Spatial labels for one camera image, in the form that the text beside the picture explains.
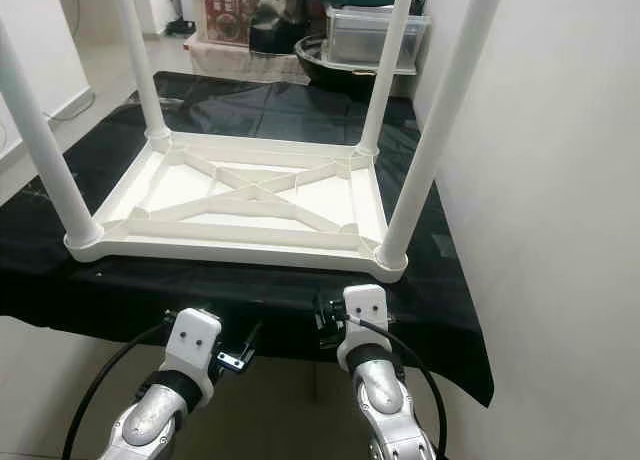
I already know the white plastic table top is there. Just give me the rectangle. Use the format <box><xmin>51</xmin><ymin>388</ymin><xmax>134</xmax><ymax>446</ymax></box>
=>
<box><xmin>65</xmin><ymin>130</ymin><xmax>409</xmax><ymax>283</ymax></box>

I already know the black tablecloth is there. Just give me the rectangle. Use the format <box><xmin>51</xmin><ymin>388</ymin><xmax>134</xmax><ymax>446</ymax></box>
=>
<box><xmin>0</xmin><ymin>70</ymin><xmax>496</xmax><ymax>409</ymax></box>

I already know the grey tape patch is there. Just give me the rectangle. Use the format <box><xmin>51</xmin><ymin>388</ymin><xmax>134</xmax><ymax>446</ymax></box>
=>
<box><xmin>429</xmin><ymin>235</ymin><xmax>457</xmax><ymax>260</ymax></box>

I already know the black wok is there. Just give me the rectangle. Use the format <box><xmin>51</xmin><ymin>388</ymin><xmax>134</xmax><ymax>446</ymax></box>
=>
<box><xmin>295</xmin><ymin>35</ymin><xmax>421</xmax><ymax>93</ymax></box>

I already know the speckled cloth covered bench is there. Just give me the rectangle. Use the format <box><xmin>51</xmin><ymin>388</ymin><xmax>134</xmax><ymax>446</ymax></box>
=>
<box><xmin>185</xmin><ymin>40</ymin><xmax>306</xmax><ymax>81</ymax></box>

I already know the grey clear plastic box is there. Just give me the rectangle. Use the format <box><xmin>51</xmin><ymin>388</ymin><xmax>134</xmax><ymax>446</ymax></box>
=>
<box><xmin>325</xmin><ymin>5</ymin><xmax>431</xmax><ymax>74</ymax></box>

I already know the black shiny curved cover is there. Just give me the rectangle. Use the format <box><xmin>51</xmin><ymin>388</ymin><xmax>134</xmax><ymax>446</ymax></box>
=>
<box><xmin>250</xmin><ymin>0</ymin><xmax>321</xmax><ymax>53</ymax></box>

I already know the dark red printed carton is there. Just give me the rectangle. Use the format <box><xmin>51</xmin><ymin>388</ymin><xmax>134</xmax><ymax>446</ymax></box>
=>
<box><xmin>206</xmin><ymin>0</ymin><xmax>266</xmax><ymax>46</ymax></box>

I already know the clear storage box orange lid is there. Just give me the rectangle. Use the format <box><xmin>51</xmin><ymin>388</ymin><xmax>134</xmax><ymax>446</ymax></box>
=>
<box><xmin>200</xmin><ymin>0</ymin><xmax>276</xmax><ymax>49</ymax></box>

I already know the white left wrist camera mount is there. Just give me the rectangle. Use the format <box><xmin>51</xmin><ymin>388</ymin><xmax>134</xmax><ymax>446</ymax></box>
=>
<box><xmin>163</xmin><ymin>308</ymin><xmax>223</xmax><ymax>403</ymax></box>

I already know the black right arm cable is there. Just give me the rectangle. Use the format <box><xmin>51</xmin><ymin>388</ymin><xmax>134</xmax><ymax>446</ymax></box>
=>
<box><xmin>345</xmin><ymin>315</ymin><xmax>451</xmax><ymax>460</ymax></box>

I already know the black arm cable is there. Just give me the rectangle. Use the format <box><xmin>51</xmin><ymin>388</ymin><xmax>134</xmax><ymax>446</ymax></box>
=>
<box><xmin>345</xmin><ymin>315</ymin><xmax>451</xmax><ymax>460</ymax></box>
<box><xmin>60</xmin><ymin>320</ymin><xmax>176</xmax><ymax>460</ymax></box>

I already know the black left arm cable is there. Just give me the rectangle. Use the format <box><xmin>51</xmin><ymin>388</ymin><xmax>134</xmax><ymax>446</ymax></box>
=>
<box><xmin>60</xmin><ymin>320</ymin><xmax>176</xmax><ymax>460</ymax></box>

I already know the black wall cable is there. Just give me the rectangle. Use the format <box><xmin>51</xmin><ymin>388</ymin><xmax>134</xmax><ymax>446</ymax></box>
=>
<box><xmin>0</xmin><ymin>85</ymin><xmax>93</xmax><ymax>163</ymax></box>

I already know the mop with black handle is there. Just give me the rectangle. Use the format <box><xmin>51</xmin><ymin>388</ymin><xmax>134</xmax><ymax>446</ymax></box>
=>
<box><xmin>163</xmin><ymin>0</ymin><xmax>197</xmax><ymax>37</ymax></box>

